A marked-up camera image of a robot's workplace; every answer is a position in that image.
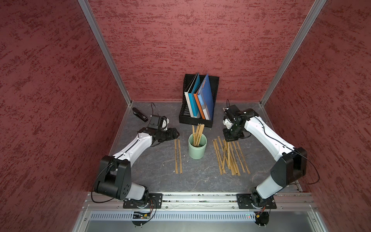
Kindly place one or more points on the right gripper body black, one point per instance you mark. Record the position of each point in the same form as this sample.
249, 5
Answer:
234, 133

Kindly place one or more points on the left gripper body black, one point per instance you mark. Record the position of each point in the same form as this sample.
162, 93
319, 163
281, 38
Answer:
166, 135

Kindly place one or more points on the green metal cup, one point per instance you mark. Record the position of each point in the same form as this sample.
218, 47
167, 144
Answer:
197, 152

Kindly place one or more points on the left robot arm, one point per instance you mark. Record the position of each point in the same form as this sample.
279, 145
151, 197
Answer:
114, 175

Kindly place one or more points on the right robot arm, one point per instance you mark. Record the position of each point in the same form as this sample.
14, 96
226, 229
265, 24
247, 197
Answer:
291, 162

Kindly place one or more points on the black mesh file holder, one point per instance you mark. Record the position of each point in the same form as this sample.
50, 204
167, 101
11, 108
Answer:
184, 116

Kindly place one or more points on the teal book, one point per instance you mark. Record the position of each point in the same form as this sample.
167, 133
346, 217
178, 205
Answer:
197, 84

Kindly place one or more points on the black stapler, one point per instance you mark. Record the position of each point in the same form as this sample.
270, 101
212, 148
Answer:
139, 114

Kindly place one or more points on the orange book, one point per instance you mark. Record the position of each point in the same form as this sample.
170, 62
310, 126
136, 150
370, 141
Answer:
198, 103

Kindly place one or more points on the blue folder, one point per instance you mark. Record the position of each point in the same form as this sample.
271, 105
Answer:
207, 95

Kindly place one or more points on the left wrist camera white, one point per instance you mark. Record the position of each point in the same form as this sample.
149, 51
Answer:
164, 123

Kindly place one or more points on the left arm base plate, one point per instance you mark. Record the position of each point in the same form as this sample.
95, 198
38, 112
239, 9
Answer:
149, 200

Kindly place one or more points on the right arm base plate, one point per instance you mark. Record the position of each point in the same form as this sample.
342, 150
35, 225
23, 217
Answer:
253, 201

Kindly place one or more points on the aluminium front rail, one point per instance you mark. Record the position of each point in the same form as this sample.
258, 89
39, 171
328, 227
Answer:
208, 201

